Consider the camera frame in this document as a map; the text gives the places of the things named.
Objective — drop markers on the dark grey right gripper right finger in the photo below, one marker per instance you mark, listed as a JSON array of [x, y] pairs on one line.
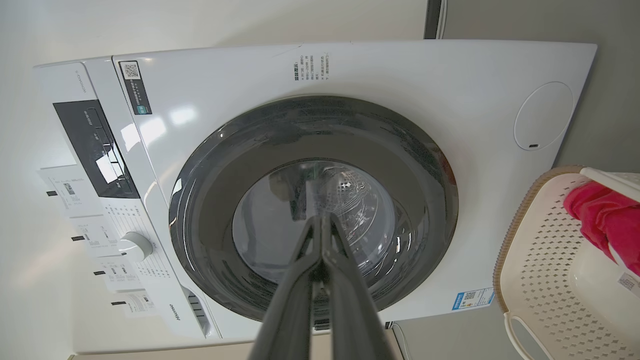
[[352, 315]]

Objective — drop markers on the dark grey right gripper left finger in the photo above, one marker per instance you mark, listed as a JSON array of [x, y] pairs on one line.
[[292, 310]]

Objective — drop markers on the cream perforated laundry basket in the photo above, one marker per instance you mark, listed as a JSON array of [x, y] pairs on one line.
[[545, 270]]

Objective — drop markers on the blue energy label sticker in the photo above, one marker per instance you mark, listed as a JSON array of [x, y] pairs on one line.
[[472, 299]]

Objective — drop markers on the round dark washing machine door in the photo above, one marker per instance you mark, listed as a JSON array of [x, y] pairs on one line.
[[215, 200]]

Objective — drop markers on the white paper instruction sheet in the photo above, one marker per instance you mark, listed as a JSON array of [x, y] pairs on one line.
[[120, 274], [95, 236], [70, 190], [137, 304]]

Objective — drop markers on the white round control knob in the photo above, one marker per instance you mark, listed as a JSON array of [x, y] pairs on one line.
[[135, 246]]

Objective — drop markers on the white front-load washing machine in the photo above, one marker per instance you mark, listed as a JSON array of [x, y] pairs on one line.
[[450, 100]]

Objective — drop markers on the black display control panel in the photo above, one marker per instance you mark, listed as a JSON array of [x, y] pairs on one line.
[[92, 145]]

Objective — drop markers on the red garment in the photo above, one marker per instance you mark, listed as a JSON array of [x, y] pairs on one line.
[[605, 215]]

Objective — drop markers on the black QR code sticker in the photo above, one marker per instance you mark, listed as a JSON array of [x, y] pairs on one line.
[[136, 87]]

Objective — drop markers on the round white filter cover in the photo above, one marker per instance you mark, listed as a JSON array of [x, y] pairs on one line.
[[543, 116]]

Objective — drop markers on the white barcode sticker label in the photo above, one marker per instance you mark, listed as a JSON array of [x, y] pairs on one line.
[[629, 281]]

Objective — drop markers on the dark grey wall strip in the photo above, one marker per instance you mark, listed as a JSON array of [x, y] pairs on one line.
[[431, 19]]

